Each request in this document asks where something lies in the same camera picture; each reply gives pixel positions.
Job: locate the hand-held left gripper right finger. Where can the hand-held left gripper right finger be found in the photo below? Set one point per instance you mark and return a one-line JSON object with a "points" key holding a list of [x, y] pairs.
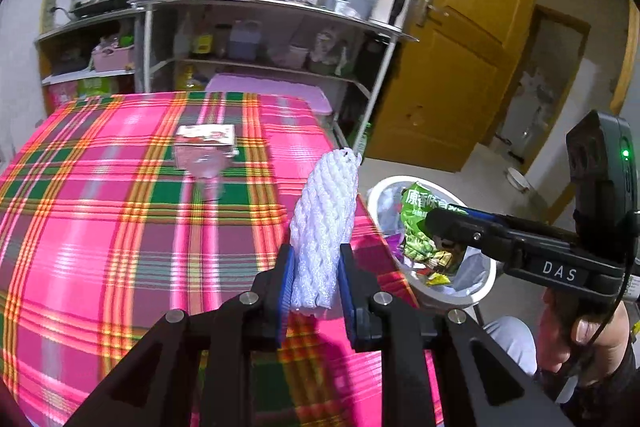
{"points": [[347, 287]]}

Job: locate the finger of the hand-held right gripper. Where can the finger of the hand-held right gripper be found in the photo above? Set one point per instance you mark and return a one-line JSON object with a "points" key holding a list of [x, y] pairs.
{"points": [[460, 232], [482, 217]]}

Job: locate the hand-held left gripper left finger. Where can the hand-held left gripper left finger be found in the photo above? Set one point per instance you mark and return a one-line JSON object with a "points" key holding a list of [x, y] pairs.
{"points": [[286, 279]]}

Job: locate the green snack bag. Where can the green snack bag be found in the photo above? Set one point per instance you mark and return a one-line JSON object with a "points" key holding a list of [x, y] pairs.
{"points": [[415, 217]]}

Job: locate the white foam fruit net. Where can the white foam fruit net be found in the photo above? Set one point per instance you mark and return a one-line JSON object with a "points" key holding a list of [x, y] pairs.
{"points": [[325, 232]]}

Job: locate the white round trash bin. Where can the white round trash bin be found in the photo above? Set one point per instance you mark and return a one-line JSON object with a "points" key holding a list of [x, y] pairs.
{"points": [[450, 299]]}

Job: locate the person's right forearm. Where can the person's right forearm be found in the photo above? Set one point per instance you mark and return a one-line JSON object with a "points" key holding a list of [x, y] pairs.
{"points": [[620, 394]]}

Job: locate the person's right hand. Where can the person's right hand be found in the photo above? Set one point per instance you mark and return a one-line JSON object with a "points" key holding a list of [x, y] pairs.
{"points": [[590, 332]]}

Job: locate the white floor bowl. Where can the white floor bowl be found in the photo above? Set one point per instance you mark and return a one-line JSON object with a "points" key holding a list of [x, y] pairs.
{"points": [[516, 179]]}

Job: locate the purple wrapper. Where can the purple wrapper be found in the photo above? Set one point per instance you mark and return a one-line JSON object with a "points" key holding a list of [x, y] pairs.
{"points": [[394, 241]]}

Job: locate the clear plastic bin liner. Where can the clear plastic bin liner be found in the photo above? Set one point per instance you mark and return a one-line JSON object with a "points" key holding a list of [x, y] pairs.
{"points": [[387, 202]]}

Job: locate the person's grey trouser leg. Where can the person's grey trouser leg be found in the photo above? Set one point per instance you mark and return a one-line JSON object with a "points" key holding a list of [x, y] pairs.
{"points": [[510, 342]]}

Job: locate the white appliance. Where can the white appliance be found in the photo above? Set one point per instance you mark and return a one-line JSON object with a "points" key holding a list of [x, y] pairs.
{"points": [[530, 112]]}

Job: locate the clear plastic cup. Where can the clear plastic cup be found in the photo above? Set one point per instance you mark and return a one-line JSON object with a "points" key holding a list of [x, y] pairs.
{"points": [[207, 177]]}

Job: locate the green plastic bottle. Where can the green plastic bottle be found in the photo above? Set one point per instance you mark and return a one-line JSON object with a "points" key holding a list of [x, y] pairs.
{"points": [[363, 139]]}

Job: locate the pink plaid tablecloth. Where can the pink plaid tablecloth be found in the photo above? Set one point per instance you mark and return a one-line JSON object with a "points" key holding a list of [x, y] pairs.
{"points": [[125, 232]]}

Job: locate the yellow wooden door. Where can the yellow wooden door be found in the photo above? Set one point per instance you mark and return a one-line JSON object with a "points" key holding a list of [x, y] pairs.
{"points": [[465, 47]]}

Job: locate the pink lidded storage box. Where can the pink lidded storage box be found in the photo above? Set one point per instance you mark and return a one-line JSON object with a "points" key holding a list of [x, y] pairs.
{"points": [[270, 87]]}

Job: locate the translucent plastic tub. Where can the translucent plastic tub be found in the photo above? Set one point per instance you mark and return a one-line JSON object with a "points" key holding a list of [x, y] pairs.
{"points": [[295, 54]]}

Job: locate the yellow cooking oil bottle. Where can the yellow cooking oil bottle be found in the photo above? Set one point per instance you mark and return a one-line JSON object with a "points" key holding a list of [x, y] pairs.
{"points": [[187, 77]]}

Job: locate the white plastic bag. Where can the white plastic bag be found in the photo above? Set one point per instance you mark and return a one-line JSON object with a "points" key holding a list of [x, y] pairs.
{"points": [[327, 47]]}

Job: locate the white thermos flask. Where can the white thermos flask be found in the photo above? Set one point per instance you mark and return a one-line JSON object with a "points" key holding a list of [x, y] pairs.
{"points": [[384, 2]]}

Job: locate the blue plastic jug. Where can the blue plastic jug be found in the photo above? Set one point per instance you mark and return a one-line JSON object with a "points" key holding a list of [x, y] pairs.
{"points": [[245, 39]]}

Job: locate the yellow labelled bottle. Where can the yellow labelled bottle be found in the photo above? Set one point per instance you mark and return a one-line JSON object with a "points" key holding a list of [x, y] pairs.
{"points": [[200, 42]]}

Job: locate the green cardboard box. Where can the green cardboard box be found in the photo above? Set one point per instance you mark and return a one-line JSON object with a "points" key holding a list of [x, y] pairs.
{"points": [[95, 87]]}

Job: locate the white metal shelf rack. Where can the white metal shelf rack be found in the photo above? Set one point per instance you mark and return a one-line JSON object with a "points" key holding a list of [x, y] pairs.
{"points": [[250, 3]]}

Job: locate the pink plastic basket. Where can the pink plastic basket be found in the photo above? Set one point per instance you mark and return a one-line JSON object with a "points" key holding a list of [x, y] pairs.
{"points": [[112, 57]]}

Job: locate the black induction cooker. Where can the black induction cooker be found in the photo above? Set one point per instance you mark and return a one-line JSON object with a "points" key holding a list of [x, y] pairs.
{"points": [[97, 10]]}

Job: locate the low wooden shelf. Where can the low wooden shelf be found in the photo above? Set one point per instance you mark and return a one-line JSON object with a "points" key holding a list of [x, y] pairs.
{"points": [[75, 27]]}

